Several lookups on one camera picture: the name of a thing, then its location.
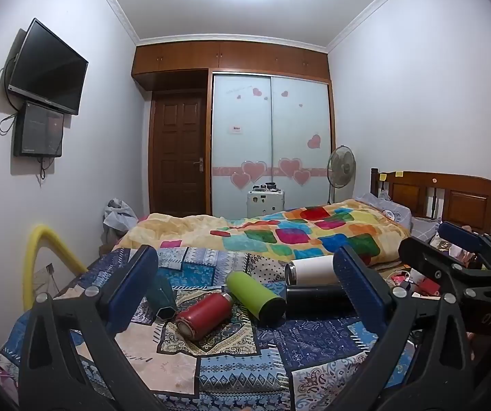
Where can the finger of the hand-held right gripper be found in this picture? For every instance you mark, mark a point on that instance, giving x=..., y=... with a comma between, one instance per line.
x=434, y=261
x=459, y=232

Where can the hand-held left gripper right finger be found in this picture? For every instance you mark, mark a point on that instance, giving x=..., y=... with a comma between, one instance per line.
x=359, y=282

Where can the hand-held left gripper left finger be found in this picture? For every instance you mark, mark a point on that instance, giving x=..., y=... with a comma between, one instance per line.
x=136, y=284

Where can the dark teal hexagonal cup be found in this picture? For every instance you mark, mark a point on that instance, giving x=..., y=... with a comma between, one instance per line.
x=162, y=297

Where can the black cup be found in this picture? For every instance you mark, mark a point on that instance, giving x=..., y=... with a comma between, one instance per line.
x=318, y=302

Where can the white cup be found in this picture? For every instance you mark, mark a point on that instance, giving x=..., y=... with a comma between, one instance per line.
x=312, y=270

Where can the red cup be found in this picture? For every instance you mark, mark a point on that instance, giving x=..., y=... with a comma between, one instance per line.
x=202, y=314

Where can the green cup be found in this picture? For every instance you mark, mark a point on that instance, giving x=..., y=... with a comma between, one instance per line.
x=256, y=295

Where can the red box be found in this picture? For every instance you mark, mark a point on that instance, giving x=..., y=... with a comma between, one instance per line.
x=428, y=286

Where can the wooden bed headboard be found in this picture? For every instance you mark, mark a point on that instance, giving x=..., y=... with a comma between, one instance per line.
x=459, y=199

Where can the checkered pillow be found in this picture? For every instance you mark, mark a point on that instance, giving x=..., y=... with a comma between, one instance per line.
x=423, y=227

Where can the grey pillow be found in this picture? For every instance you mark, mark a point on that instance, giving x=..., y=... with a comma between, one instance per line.
x=389, y=212

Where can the grey cloth pile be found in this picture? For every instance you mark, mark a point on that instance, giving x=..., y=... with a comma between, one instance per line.
x=119, y=218

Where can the colourful patch blanket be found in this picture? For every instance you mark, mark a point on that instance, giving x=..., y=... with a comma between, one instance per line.
x=297, y=233

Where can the yellow foam tube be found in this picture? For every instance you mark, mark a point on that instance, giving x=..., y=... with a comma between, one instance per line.
x=40, y=244

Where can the standing fan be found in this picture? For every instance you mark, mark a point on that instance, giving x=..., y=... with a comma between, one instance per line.
x=342, y=167

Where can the white suitcase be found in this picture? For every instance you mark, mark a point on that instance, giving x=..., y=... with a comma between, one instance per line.
x=266, y=203

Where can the brown wooden door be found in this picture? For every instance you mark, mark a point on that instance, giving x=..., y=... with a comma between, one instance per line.
x=177, y=154

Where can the blue patchwork bedspread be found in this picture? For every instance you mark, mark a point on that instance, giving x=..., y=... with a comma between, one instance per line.
x=245, y=368

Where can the wooden wardrobe with heart stickers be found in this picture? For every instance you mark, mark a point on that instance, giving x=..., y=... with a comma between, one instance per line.
x=271, y=128

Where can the wall socket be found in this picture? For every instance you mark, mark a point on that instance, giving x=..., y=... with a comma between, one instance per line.
x=45, y=275

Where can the small black wall monitor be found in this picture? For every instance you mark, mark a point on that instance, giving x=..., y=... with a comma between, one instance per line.
x=38, y=130

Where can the black wall television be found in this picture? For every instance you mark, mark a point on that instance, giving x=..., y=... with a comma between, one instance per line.
x=48, y=66

